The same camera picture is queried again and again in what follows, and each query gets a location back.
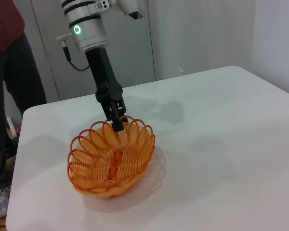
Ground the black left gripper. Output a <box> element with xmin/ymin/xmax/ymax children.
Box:
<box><xmin>85</xmin><ymin>47</ymin><xmax>128</xmax><ymax>132</ymax></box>

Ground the orange plastic wire basket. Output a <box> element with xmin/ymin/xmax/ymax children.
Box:
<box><xmin>67</xmin><ymin>115</ymin><xmax>157</xmax><ymax>201</ymax></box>

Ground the grey metal door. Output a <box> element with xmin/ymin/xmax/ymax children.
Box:
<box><xmin>26</xmin><ymin>0</ymin><xmax>158</xmax><ymax>102</ymax></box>

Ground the person in dark trousers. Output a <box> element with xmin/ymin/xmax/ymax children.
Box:
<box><xmin>0</xmin><ymin>0</ymin><xmax>48</xmax><ymax>193</ymax></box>

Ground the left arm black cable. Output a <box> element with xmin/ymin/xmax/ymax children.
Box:
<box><xmin>62</xmin><ymin>45</ymin><xmax>91</xmax><ymax>72</ymax></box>

